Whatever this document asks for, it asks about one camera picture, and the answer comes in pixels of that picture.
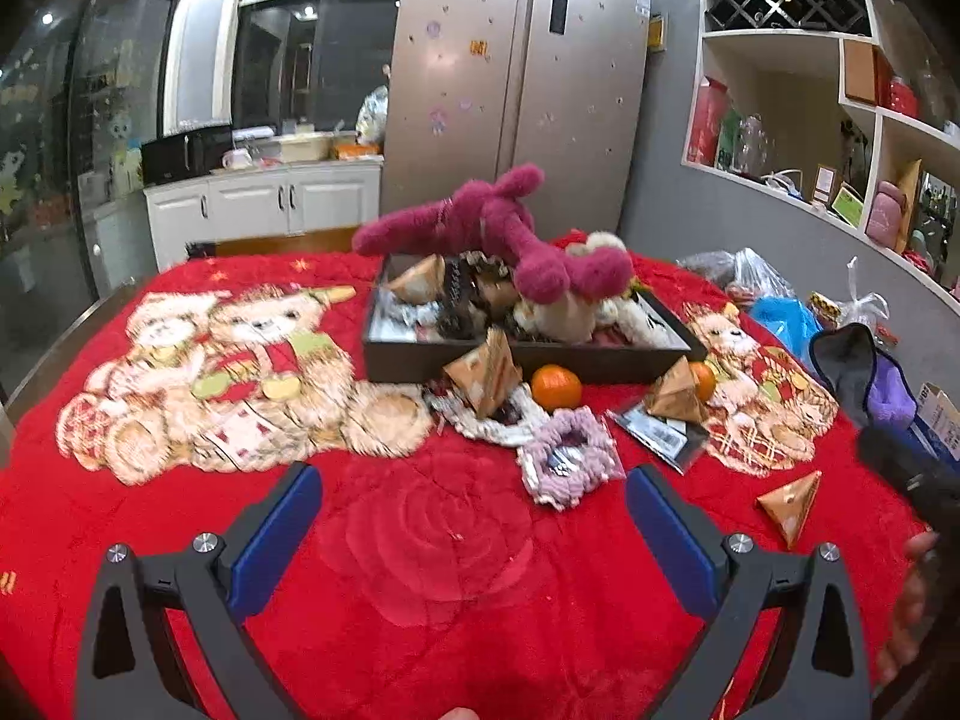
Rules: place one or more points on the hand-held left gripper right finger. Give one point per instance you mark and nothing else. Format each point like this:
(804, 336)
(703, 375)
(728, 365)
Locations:
(667, 532)

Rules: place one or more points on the red bear printed blanket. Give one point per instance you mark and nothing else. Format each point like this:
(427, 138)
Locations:
(420, 540)

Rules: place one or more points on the white mug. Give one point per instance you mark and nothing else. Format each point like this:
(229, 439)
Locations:
(236, 160)

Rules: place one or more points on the orange tangerine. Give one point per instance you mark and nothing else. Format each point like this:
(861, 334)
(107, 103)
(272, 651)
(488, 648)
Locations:
(556, 388)
(706, 381)

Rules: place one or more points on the red gift box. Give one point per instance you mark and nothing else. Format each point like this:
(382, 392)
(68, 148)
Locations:
(709, 124)

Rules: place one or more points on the black microwave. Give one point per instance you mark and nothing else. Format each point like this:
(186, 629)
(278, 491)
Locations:
(187, 154)

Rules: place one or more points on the white kitchen cabinet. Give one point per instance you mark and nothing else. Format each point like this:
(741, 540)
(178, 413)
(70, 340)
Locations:
(247, 202)

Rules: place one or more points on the brown wooden board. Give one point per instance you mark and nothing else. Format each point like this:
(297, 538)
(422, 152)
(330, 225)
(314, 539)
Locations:
(285, 244)

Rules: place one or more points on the clear plastic bag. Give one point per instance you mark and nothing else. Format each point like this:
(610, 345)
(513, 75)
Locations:
(757, 274)
(862, 307)

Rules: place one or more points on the blue plastic bag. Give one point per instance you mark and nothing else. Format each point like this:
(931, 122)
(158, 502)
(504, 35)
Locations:
(787, 322)

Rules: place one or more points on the pink plush bear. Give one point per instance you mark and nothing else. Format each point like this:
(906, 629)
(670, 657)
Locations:
(450, 221)

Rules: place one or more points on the white carton box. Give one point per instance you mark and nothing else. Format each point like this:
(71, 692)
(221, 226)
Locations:
(941, 416)

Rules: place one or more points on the person's right hand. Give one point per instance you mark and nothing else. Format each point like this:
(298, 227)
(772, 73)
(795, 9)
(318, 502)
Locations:
(907, 607)

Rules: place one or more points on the cream plush toy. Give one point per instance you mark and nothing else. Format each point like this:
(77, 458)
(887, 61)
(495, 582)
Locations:
(566, 315)

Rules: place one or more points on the clear glass jar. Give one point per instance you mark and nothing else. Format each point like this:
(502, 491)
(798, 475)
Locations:
(754, 146)

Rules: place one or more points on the green card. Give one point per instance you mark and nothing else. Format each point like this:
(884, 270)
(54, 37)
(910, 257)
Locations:
(846, 204)

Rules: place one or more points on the purple crocheted pouch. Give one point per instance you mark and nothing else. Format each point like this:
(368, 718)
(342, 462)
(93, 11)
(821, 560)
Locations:
(536, 465)

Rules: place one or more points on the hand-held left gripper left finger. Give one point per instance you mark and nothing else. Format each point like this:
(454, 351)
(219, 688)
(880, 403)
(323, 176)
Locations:
(274, 540)

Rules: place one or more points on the pink bag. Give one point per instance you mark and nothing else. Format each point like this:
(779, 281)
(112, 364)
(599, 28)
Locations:
(885, 211)

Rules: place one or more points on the black tray box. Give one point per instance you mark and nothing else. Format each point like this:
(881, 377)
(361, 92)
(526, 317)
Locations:
(420, 364)

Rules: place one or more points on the person's left hand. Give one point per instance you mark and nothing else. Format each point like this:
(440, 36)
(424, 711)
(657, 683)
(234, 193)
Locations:
(452, 714)

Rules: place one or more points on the green box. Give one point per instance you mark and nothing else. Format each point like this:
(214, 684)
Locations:
(729, 141)

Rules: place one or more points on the grey purple cloth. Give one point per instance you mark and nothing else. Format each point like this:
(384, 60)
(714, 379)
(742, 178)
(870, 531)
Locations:
(847, 367)

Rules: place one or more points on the white wall shelf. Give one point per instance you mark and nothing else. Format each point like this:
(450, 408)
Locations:
(772, 52)

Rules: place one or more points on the grey desktop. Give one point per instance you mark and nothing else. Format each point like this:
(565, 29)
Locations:
(67, 349)

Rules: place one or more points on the black card packet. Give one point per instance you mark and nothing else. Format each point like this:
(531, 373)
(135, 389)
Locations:
(660, 441)

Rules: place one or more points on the brown triangular snack packet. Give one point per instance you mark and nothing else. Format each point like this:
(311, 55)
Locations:
(675, 394)
(420, 277)
(789, 506)
(484, 375)

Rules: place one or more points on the white crocheted charm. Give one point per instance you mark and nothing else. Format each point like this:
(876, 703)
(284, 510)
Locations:
(487, 429)

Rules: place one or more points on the white food container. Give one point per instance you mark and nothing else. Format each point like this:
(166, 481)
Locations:
(304, 148)

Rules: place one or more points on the silver refrigerator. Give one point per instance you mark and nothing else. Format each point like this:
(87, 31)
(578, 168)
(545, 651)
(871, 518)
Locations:
(525, 90)

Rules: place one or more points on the glass sliding door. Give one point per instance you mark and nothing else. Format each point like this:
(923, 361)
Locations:
(45, 165)

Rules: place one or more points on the yellow wall sticker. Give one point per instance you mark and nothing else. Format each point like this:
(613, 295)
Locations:
(657, 34)

